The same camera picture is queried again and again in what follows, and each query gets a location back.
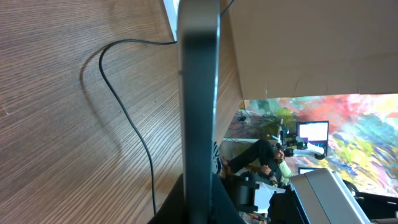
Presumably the beige cardboard panel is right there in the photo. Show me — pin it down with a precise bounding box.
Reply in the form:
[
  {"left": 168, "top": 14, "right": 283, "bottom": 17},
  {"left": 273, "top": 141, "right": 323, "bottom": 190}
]
[{"left": 229, "top": 0, "right": 397, "bottom": 100}]

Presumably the white power strip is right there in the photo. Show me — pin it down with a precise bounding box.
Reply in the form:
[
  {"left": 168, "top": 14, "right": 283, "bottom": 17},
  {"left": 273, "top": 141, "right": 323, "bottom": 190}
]
[{"left": 163, "top": 0, "right": 180, "bottom": 41}]

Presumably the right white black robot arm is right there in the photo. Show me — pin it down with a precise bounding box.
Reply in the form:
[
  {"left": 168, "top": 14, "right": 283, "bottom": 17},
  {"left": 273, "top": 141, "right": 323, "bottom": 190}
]
[{"left": 230, "top": 169, "right": 397, "bottom": 224}]

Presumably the seated person in background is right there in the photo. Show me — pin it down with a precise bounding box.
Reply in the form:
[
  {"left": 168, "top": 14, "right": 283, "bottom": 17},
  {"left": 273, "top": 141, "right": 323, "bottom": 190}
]
[{"left": 220, "top": 139, "right": 295, "bottom": 189}]

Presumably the black USB charger cable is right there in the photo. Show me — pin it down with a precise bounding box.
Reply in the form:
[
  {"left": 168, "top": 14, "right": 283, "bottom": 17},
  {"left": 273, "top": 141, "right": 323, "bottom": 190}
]
[{"left": 98, "top": 39, "right": 178, "bottom": 216}]

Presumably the computer monitor in background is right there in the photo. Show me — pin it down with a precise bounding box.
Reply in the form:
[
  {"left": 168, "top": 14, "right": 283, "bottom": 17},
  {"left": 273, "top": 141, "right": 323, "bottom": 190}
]
[{"left": 297, "top": 121, "right": 329, "bottom": 149}]

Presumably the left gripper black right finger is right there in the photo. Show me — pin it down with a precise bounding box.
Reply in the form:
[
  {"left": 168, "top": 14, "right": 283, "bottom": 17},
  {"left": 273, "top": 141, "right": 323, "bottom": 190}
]
[{"left": 211, "top": 174, "right": 245, "bottom": 224}]

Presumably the colourful painted backdrop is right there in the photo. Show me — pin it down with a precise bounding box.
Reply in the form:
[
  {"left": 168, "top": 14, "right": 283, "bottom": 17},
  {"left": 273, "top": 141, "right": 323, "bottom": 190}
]
[{"left": 243, "top": 94, "right": 397, "bottom": 197}]

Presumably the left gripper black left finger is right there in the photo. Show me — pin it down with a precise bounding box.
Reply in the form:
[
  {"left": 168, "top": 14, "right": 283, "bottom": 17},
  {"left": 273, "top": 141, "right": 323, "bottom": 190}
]
[{"left": 148, "top": 174, "right": 184, "bottom": 224}]

